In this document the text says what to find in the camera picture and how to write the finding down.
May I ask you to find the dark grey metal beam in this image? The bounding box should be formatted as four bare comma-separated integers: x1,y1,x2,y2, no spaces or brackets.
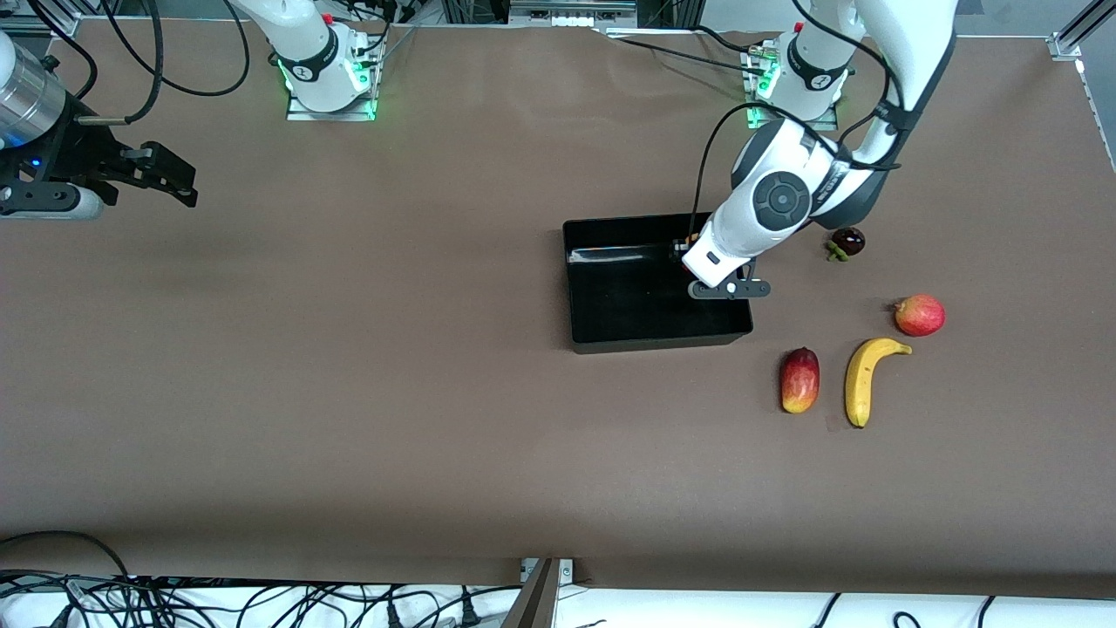
500,558,560,628

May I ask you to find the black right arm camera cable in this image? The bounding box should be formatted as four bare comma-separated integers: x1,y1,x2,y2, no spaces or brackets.
78,0,167,127

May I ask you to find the red yellow mango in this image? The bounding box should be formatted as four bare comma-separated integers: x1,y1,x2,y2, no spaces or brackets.
779,346,821,414

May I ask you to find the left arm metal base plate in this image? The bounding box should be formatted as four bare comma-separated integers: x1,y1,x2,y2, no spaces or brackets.
745,45,840,132

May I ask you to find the black arched floor cable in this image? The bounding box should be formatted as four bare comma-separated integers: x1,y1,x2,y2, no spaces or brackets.
0,530,132,582

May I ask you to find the short aluminium frame profile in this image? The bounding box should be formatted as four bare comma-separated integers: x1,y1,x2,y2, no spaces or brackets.
0,16,81,38

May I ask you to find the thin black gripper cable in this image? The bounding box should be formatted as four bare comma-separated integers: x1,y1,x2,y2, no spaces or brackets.
29,0,97,101

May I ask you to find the short black table cable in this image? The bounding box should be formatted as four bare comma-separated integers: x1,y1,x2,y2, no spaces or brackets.
689,24,770,53

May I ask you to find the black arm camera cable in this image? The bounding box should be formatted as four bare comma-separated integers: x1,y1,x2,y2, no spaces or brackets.
691,0,912,254
78,0,167,127

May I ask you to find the yellow banana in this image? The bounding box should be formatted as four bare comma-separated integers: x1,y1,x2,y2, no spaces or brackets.
844,338,914,429

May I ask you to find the slanted aluminium frame profile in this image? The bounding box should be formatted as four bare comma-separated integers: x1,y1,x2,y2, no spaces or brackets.
1049,0,1116,60

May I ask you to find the dark purple mangosteen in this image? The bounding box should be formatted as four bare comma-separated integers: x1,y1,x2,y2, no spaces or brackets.
827,226,867,263

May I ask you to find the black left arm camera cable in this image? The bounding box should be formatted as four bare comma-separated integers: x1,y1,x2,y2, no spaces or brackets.
691,0,912,254

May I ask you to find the red apple on right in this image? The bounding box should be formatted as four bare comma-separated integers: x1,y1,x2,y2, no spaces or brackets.
894,294,947,338

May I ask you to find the black plastic box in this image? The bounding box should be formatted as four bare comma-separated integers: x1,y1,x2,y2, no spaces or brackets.
562,214,755,355

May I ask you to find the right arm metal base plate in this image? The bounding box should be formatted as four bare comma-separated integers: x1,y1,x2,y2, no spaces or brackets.
286,35,378,122

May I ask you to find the thick black table cable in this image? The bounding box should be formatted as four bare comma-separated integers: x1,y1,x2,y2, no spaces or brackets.
602,31,761,76

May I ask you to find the silver metal bracket plate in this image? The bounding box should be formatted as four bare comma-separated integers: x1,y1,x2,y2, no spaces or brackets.
521,558,575,584

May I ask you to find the black hanging loop cable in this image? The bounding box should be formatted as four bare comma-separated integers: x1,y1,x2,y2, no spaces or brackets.
100,0,252,99

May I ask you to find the grey metal rail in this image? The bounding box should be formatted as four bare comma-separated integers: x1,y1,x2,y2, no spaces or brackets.
510,0,639,17

